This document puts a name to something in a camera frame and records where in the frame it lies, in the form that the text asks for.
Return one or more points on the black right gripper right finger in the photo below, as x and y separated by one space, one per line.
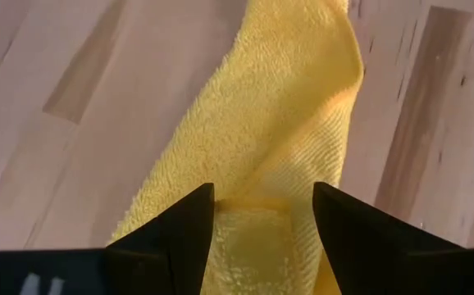
384 262

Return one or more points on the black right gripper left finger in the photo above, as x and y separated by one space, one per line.
138 270

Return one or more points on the yellow microfiber towel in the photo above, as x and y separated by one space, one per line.
261 102

